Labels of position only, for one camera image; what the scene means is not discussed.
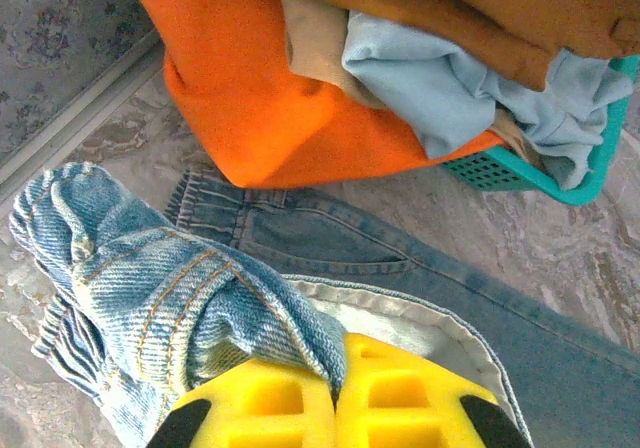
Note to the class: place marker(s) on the blue denim jeans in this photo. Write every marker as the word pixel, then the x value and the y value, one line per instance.
pixel 150 278

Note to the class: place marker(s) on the pile of orange clothes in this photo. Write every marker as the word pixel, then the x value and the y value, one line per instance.
pixel 475 8

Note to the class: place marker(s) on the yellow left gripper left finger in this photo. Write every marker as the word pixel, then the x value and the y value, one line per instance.
pixel 260 408

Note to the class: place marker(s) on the light blue garment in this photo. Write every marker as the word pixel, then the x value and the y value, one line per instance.
pixel 425 83

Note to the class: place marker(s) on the teal plastic basket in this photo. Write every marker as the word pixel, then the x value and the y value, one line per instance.
pixel 500 170

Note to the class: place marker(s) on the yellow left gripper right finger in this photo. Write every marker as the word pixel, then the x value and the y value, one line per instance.
pixel 400 403

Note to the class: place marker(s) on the beige garment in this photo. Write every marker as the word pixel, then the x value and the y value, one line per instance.
pixel 315 43

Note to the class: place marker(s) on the orange garment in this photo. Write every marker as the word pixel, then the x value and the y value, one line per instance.
pixel 240 93

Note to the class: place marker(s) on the aluminium table edge rail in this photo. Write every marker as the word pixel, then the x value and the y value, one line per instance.
pixel 75 118

